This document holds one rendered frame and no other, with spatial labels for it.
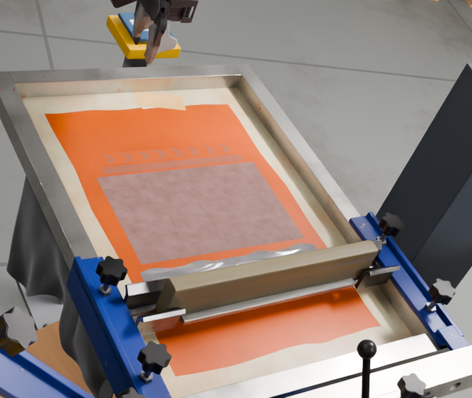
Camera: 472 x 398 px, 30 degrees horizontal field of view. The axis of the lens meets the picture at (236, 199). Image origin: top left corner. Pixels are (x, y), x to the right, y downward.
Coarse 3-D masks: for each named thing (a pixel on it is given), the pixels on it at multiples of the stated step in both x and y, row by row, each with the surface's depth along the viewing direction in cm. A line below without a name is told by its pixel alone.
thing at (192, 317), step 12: (312, 288) 150; (324, 288) 151; (336, 288) 152; (252, 300) 143; (264, 300) 144; (276, 300) 145; (288, 300) 147; (204, 312) 138; (216, 312) 139; (228, 312) 140; (240, 312) 142
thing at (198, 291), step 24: (264, 264) 141; (288, 264) 142; (312, 264) 145; (336, 264) 148; (360, 264) 153; (168, 288) 132; (192, 288) 132; (216, 288) 135; (240, 288) 139; (264, 288) 143; (288, 288) 146; (192, 312) 137
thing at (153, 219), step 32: (64, 128) 165; (96, 128) 168; (128, 128) 171; (96, 160) 162; (96, 192) 156; (128, 192) 158; (160, 192) 161; (192, 192) 164; (128, 224) 152; (160, 224) 155; (192, 224) 157; (128, 256) 147; (160, 256) 149; (192, 256) 152; (224, 256) 154; (224, 320) 144; (256, 320) 146; (192, 352) 137; (224, 352) 139; (256, 352) 141
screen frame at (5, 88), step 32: (0, 96) 160; (32, 96) 169; (256, 96) 188; (32, 128) 157; (288, 128) 183; (32, 160) 151; (64, 192) 148; (320, 192) 173; (64, 224) 143; (64, 256) 142; (96, 256) 140; (384, 288) 160; (416, 320) 154; (352, 352) 143; (384, 352) 145; (416, 352) 147; (256, 384) 132; (288, 384) 134; (320, 384) 136
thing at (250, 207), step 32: (160, 128) 175; (192, 128) 178; (224, 128) 181; (256, 160) 177; (224, 192) 167; (256, 192) 170; (288, 192) 173; (224, 224) 160; (256, 224) 163; (288, 224) 166; (352, 288) 159; (288, 320) 148; (320, 320) 151; (352, 320) 153
